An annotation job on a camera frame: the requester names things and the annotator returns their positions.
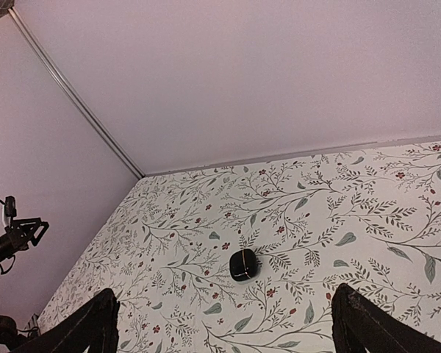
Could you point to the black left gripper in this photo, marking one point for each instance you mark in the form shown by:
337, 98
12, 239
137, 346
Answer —
25, 231

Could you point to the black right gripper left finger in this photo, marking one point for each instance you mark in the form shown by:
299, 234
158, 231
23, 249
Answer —
92, 328

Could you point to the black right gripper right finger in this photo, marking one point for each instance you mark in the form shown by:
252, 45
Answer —
358, 325

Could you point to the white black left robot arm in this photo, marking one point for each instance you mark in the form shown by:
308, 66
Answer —
7, 256

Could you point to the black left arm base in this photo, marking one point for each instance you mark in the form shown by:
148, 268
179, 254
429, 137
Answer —
11, 336

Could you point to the floral patterned table mat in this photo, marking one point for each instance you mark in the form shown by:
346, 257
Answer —
370, 218

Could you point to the white left camera bracket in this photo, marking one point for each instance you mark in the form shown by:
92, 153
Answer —
6, 220

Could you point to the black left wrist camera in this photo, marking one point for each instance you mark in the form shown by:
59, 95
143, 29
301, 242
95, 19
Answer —
10, 210

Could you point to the aluminium back left post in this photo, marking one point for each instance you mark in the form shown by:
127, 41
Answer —
72, 95

